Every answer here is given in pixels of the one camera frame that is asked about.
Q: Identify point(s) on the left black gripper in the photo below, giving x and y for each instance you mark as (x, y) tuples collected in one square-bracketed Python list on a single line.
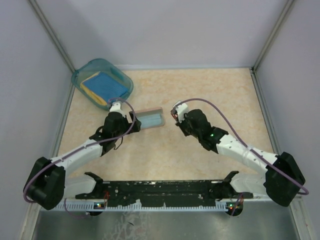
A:
[(134, 127)]

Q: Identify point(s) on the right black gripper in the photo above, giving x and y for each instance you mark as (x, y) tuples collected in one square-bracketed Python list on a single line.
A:
[(181, 125)]

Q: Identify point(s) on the light blue cleaning cloth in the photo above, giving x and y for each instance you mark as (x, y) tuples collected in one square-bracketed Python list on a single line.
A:
[(150, 121)]

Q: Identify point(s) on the pink glasses case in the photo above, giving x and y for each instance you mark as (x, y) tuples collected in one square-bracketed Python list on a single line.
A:
[(150, 111)]

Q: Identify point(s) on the red sunglasses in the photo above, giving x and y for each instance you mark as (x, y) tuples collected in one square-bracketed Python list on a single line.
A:
[(173, 114)]

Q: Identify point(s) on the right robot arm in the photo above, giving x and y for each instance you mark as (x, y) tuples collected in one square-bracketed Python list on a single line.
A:
[(277, 175)]

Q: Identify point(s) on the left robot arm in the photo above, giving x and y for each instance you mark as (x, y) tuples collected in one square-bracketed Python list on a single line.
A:
[(49, 181)]

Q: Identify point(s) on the yellow towel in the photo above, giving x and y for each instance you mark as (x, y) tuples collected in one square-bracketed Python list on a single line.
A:
[(90, 92)]

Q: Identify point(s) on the blue towel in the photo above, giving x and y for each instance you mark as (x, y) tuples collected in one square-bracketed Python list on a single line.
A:
[(107, 87)]

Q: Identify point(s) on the teal plastic bin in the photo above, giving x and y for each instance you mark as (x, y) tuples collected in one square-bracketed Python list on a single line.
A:
[(102, 65)]

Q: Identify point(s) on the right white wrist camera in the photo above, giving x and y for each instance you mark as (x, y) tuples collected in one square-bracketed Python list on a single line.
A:
[(181, 109)]

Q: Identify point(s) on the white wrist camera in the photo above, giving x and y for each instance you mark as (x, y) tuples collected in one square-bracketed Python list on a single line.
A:
[(181, 109), (116, 106)]

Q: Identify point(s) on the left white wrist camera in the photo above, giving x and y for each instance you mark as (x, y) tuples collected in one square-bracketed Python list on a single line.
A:
[(116, 106)]

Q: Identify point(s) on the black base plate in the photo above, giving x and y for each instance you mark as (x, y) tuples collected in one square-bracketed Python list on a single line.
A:
[(159, 193)]

